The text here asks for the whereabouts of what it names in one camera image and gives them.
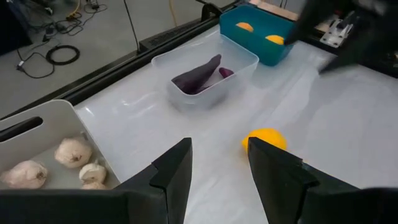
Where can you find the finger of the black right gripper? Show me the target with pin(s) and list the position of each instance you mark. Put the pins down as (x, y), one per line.
(363, 49)
(311, 18)

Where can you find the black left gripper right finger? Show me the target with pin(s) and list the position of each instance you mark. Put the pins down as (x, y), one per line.
(273, 180)

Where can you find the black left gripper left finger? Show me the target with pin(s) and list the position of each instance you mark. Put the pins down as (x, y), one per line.
(174, 168)

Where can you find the yellow lemon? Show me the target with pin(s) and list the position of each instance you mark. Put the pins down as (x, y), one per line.
(264, 133)

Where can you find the orange-yellow mango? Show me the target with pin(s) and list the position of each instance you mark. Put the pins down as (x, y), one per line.
(245, 27)

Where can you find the small white garlic bulb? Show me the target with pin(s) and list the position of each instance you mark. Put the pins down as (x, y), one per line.
(92, 172)

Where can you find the beige garlic bulb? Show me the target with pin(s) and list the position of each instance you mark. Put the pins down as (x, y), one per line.
(25, 174)
(93, 186)
(73, 152)

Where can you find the large purple eggplant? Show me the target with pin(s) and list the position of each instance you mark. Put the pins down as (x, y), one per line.
(196, 76)

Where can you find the small purple eggplant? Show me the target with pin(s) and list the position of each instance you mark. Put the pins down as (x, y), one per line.
(226, 72)

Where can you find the plywood side board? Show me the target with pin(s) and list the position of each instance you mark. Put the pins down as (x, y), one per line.
(273, 9)

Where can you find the teal plastic basket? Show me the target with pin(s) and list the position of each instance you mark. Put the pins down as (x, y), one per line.
(258, 49)

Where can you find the clear plastic basket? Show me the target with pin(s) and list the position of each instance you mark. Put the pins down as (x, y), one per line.
(199, 102)

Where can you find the grey plastic basket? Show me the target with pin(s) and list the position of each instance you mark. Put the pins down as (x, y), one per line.
(62, 118)

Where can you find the silver metal bracket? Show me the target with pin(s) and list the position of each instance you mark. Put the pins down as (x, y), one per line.
(337, 32)

